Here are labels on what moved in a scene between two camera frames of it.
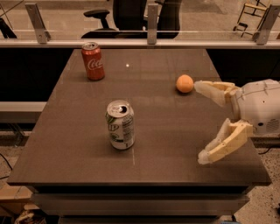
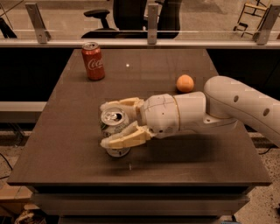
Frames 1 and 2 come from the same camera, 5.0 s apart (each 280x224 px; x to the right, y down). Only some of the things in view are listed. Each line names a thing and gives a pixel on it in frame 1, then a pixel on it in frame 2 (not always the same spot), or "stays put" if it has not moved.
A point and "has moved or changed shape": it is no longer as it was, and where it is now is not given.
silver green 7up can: (120, 115) has moved or changed shape
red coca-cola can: (94, 62) stays put
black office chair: (129, 20) stays put
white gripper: (258, 106) -> (159, 114)
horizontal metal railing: (141, 43) stays put
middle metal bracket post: (151, 24) stays put
